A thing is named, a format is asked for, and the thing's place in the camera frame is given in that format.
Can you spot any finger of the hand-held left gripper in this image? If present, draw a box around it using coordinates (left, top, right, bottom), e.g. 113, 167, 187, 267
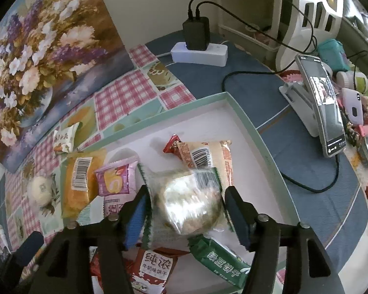
0, 231, 45, 288

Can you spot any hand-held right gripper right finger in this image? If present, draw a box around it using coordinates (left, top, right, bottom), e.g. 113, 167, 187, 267
225, 185, 345, 294

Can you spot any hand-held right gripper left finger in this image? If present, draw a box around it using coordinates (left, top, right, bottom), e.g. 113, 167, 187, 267
14, 185, 150, 294

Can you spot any green biscuit packet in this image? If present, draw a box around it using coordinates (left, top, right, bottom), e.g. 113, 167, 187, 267
188, 234, 252, 290

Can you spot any red biscuit packet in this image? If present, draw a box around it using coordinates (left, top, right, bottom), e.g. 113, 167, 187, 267
90, 246, 178, 294

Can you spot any clear round cake packet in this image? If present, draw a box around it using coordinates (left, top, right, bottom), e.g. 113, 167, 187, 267
137, 162, 235, 250

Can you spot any brown snack packet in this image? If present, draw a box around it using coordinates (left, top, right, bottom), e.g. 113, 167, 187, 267
175, 139, 234, 187

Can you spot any shallow white box green rim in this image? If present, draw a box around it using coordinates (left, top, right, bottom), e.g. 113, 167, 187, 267
60, 91, 301, 294

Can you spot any pink and white snack packet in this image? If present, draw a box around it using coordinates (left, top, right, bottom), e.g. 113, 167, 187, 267
103, 194, 132, 221

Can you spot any purple snack packet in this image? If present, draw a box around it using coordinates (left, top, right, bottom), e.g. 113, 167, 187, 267
94, 156, 140, 197

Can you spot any orange snack packet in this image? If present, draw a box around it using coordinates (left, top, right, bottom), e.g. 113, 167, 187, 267
61, 148, 108, 219

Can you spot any white round bun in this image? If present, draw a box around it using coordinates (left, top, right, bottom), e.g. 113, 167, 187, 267
29, 174, 54, 207

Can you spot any small red candy packet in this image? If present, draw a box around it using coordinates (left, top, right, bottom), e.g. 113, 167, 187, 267
162, 134, 182, 160

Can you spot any blue cloth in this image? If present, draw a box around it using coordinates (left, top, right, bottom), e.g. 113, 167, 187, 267
144, 31, 368, 252

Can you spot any small white snack packet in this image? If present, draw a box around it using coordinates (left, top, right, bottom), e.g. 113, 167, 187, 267
53, 122, 80, 154

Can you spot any pink checkered patchwork cloth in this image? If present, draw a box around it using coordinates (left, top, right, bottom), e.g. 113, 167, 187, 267
0, 43, 287, 285

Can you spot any white phone stand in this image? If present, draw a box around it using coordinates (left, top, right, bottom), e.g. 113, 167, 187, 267
278, 81, 321, 137

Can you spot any smartphone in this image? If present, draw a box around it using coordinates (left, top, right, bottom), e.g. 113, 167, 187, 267
295, 54, 347, 158

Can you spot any purple and white device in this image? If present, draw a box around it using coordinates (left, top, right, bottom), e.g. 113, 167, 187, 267
342, 87, 364, 126

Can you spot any white power strip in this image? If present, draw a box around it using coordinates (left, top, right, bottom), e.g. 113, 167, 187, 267
171, 41, 228, 67

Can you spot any white lattice chair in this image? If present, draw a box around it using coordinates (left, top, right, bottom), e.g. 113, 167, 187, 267
274, 0, 345, 71

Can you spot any white round container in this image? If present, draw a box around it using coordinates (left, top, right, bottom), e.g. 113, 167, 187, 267
337, 71, 355, 88

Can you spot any green and white jar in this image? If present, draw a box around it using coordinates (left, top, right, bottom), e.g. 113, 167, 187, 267
353, 72, 368, 94

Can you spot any black charger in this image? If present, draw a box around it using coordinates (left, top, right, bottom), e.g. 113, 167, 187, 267
183, 16, 210, 51

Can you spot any floral painting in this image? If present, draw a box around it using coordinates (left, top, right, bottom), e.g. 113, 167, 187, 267
0, 0, 135, 173

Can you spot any teal pouch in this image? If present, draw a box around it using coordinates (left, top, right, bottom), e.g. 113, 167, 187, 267
317, 38, 345, 74

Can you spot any long black cable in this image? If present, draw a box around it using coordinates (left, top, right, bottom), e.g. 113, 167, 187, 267
188, 0, 339, 193

